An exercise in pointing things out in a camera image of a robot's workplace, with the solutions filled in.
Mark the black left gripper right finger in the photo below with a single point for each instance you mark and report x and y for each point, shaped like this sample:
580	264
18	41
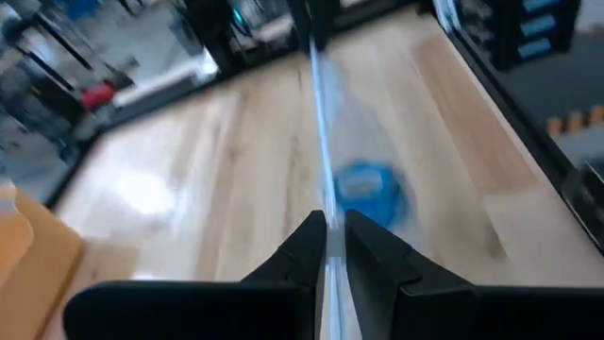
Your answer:
448	314

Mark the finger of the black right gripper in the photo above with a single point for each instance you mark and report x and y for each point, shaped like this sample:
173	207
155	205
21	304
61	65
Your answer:
324	23
307	23

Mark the clear plastic bag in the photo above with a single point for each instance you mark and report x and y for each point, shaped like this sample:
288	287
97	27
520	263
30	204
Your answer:
358	132

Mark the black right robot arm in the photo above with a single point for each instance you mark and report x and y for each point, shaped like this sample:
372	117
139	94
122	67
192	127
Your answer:
210	33

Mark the blue elastic bandage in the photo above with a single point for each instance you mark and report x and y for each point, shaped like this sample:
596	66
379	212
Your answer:
373	198

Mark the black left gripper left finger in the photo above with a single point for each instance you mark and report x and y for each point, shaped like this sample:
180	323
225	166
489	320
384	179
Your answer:
212	311

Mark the yellow plastic bin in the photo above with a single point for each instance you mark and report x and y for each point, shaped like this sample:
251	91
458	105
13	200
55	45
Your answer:
33	264

